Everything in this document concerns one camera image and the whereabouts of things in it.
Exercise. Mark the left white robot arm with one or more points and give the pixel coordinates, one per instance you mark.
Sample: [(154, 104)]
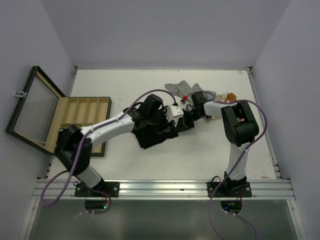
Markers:
[(74, 145)]

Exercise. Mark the glass box lid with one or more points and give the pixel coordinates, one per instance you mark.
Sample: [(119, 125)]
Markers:
[(25, 121)]

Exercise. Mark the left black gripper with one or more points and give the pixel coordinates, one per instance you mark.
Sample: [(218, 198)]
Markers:
[(165, 125)]

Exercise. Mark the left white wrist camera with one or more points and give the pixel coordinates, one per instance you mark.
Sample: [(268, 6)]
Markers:
[(174, 113)]

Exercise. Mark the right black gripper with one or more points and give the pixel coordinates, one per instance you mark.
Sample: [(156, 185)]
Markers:
[(186, 122)]

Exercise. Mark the black underwear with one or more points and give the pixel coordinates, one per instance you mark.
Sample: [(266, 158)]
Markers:
[(151, 133)]

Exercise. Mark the grey striped underwear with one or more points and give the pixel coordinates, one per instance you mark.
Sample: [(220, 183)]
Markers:
[(182, 89)]

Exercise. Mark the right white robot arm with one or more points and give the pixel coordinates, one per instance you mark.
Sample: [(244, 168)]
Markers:
[(240, 128)]

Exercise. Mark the white wall latch clip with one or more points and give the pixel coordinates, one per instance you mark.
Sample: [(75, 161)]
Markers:
[(20, 94)]

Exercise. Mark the aluminium mounting rail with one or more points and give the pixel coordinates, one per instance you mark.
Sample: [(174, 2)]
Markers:
[(276, 189)]

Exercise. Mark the orange underwear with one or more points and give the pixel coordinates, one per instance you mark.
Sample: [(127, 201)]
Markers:
[(228, 97)]

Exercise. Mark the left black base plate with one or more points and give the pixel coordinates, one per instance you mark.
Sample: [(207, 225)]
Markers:
[(111, 188)]

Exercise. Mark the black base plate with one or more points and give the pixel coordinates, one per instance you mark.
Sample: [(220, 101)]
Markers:
[(111, 188), (216, 188)]

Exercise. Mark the wooden compartment organizer box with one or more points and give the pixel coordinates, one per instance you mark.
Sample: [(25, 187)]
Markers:
[(67, 111)]

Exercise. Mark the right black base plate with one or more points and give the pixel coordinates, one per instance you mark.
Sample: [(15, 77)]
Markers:
[(216, 188)]

